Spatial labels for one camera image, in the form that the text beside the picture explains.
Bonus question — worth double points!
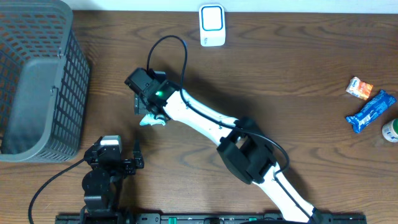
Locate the teal wet wipes pack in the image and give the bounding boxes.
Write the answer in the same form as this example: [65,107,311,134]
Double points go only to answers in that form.
[139,113,167,126]

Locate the orange tissue pack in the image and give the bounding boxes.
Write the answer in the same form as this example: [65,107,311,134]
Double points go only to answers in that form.
[346,77,373,100]

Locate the blue snack bar wrapper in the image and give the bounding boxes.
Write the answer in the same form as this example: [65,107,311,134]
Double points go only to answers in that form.
[345,90,397,134]

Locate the green lid jar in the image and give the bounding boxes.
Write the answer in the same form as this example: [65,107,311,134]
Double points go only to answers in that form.
[382,118,398,142]

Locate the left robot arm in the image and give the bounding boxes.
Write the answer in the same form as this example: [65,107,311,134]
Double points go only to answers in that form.
[80,135,144,224]

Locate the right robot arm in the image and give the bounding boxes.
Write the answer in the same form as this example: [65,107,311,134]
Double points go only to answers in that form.
[125,68,323,223]

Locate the white barcode scanner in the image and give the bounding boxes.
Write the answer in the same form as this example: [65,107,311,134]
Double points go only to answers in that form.
[198,4,226,47]

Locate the grey plastic mesh basket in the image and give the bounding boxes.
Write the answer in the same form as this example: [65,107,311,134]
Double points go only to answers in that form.
[1,1,90,163]

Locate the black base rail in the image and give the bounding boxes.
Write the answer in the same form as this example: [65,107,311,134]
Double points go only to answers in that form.
[55,212,368,224]

